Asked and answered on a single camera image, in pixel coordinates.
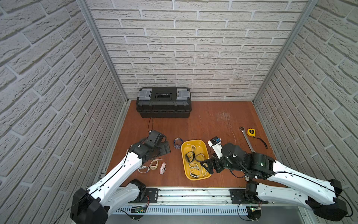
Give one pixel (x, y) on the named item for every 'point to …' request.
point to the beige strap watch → (194, 166)
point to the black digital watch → (189, 156)
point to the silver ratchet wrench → (242, 129)
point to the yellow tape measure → (251, 132)
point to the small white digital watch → (144, 169)
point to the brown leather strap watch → (200, 157)
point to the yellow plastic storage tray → (194, 151)
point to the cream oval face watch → (193, 175)
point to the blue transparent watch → (177, 143)
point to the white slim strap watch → (193, 148)
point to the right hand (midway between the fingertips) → (208, 159)
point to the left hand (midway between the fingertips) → (165, 147)
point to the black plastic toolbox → (164, 102)
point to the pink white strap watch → (162, 168)
